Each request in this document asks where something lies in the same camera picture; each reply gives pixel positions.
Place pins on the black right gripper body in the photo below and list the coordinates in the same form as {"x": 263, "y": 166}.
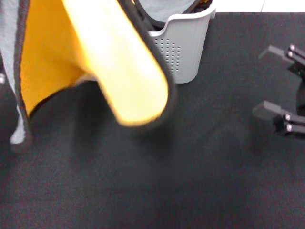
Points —
{"x": 301, "y": 95}

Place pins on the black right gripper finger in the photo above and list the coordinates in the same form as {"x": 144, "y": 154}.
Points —
{"x": 267, "y": 110}
{"x": 274, "y": 51}

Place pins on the yellow grey towel black trim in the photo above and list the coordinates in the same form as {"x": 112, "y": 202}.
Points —
{"x": 114, "y": 59}

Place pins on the grey perforated plastic storage basket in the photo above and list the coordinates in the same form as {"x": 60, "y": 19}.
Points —
{"x": 188, "y": 47}

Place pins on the grey towel with black trim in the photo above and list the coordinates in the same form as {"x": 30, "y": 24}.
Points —
{"x": 164, "y": 9}

